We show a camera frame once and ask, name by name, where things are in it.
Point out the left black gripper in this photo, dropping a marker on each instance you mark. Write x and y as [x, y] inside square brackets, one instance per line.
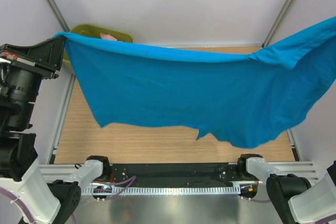
[29, 60]

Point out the olive green plastic bin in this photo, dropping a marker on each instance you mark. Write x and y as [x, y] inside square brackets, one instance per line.
[93, 31]

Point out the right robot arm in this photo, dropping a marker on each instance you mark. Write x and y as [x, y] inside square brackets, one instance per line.
[294, 198]

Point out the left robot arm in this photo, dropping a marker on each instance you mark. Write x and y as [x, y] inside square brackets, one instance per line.
[22, 71]

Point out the blue t shirt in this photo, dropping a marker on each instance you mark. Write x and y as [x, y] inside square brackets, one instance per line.
[244, 99]

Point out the white slotted cable duct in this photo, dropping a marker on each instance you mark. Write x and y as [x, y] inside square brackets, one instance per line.
[137, 191]

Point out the pink folded shirt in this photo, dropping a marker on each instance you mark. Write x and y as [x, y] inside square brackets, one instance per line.
[108, 37]

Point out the right aluminium corner post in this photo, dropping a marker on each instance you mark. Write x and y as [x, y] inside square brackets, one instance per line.
[286, 7]

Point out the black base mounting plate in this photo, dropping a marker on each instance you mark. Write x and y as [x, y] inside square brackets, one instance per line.
[184, 175]

